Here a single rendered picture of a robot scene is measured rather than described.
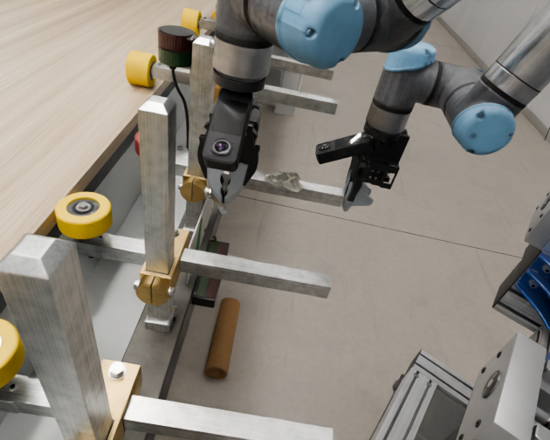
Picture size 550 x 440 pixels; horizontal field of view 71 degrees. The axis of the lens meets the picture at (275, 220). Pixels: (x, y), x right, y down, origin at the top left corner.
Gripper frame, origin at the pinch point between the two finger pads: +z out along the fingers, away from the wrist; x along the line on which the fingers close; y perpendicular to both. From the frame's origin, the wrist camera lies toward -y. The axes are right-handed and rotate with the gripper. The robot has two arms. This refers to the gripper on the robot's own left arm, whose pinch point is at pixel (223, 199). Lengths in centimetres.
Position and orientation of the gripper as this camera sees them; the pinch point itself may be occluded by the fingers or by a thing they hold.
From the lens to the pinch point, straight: 63.6
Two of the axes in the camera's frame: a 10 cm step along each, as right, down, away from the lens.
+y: 0.8, -6.3, 7.7
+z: -1.8, 7.5, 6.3
